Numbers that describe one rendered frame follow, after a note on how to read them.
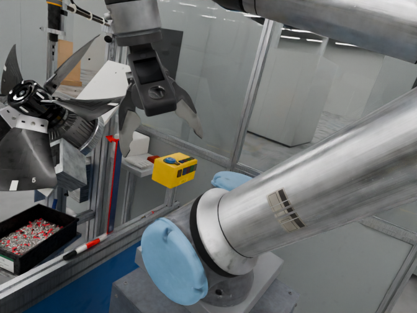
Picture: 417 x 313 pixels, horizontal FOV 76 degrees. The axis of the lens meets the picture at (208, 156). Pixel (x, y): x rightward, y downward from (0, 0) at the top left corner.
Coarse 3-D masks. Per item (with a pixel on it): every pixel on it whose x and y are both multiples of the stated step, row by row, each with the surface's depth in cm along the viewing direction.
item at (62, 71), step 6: (96, 36) 99; (90, 42) 102; (84, 48) 105; (78, 54) 103; (66, 60) 97; (72, 60) 103; (78, 60) 111; (60, 66) 97; (66, 66) 102; (72, 66) 108; (54, 72) 97; (60, 72) 101; (66, 72) 106; (60, 78) 105
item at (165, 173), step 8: (160, 160) 101; (176, 160) 105; (192, 160) 109; (160, 168) 101; (168, 168) 99; (176, 168) 99; (152, 176) 104; (160, 176) 102; (168, 176) 100; (176, 176) 101; (184, 176) 106; (192, 176) 112; (168, 184) 100; (176, 184) 103
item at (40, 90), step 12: (24, 84) 95; (36, 84) 92; (12, 96) 93; (24, 96) 90; (36, 96) 91; (48, 96) 96; (24, 108) 91; (36, 108) 93; (48, 108) 96; (60, 108) 100; (48, 120) 98
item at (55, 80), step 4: (56, 76) 99; (24, 80) 101; (52, 80) 97; (56, 80) 101; (48, 84) 96; (52, 84) 99; (56, 84) 103; (48, 88) 98; (52, 88) 101; (56, 88) 102; (48, 92) 100; (52, 92) 103; (40, 104) 92; (44, 104) 91; (48, 104) 93; (56, 104) 94; (8, 112) 96
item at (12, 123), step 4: (4, 108) 96; (8, 108) 96; (12, 108) 96; (0, 112) 96; (4, 112) 96; (12, 112) 97; (16, 112) 97; (4, 116) 97; (8, 116) 97; (16, 116) 97; (8, 120) 97; (12, 120) 97; (16, 120) 98; (12, 124) 98; (16, 124) 98
